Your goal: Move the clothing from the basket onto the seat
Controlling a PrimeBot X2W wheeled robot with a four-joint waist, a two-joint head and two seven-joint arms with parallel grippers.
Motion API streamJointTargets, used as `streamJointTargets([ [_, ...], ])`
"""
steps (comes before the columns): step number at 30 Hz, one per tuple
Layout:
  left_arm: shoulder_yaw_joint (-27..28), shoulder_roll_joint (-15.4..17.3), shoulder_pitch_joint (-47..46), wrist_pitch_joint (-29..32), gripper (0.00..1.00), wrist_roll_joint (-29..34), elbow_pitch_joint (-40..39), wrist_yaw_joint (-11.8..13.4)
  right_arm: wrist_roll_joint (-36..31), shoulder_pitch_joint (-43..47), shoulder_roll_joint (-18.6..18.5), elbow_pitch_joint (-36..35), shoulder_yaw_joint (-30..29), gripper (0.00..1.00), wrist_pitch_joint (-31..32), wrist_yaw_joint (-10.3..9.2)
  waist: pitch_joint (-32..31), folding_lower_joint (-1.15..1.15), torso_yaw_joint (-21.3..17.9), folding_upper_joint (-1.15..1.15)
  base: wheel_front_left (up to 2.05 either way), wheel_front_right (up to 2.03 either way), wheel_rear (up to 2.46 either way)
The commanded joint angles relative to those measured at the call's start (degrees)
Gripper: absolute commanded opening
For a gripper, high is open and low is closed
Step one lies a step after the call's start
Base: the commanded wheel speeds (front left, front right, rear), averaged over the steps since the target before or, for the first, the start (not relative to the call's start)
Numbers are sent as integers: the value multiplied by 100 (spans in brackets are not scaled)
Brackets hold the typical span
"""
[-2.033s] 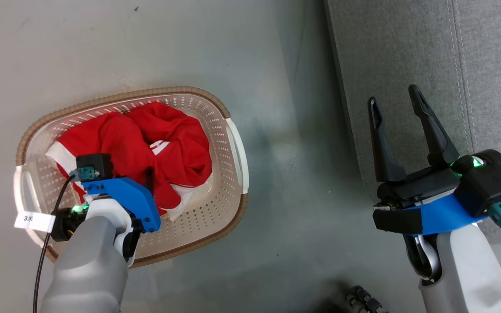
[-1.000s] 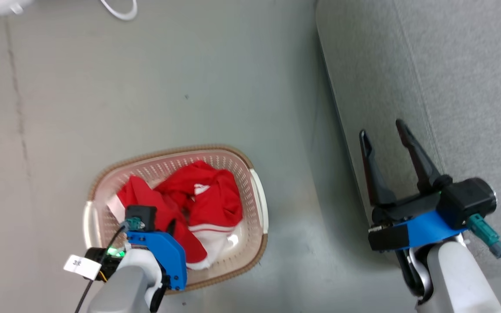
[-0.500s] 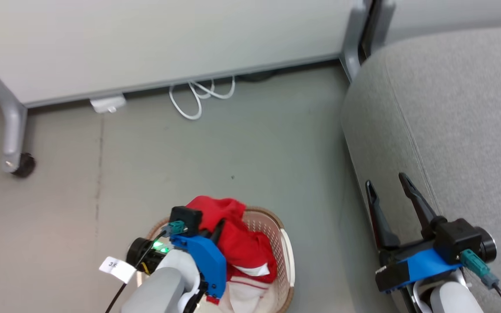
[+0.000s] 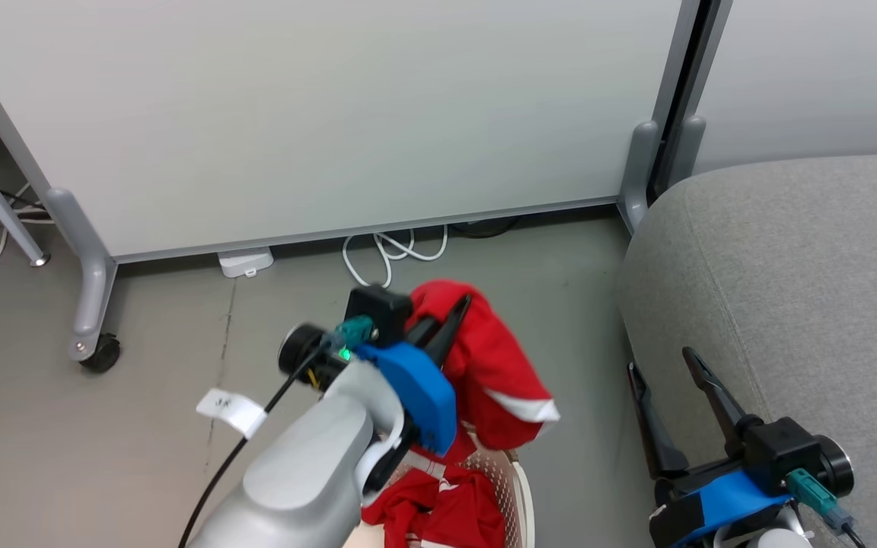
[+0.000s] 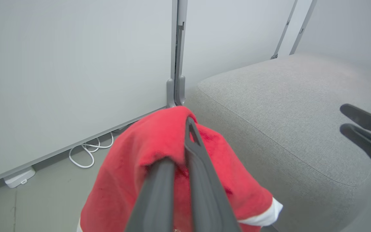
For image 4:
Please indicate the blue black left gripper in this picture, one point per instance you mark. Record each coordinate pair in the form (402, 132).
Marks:
(419, 396)

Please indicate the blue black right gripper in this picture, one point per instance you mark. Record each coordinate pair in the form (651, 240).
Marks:
(720, 495)

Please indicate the red garment with white stripe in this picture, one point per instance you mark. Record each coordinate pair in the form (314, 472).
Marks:
(492, 365)

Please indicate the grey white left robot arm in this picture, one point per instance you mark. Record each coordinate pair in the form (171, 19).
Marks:
(301, 472)

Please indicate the grey fabric sofa seat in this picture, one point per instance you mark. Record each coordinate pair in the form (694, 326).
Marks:
(804, 289)

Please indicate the cream laundry basket brown rim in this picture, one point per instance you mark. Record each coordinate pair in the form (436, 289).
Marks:
(519, 495)

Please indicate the red crumpled garment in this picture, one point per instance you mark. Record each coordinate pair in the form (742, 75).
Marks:
(446, 510)

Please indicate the white power adapter box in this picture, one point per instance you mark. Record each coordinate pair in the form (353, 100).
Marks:
(245, 262)

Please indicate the black caster wheel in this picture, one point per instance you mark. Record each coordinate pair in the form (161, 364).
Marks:
(101, 354)

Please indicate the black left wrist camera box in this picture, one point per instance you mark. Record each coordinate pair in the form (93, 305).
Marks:
(377, 310)

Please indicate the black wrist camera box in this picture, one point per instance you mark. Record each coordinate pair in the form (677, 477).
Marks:
(781, 450)
(377, 310)

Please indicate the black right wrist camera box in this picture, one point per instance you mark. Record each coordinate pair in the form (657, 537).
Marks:
(781, 450)

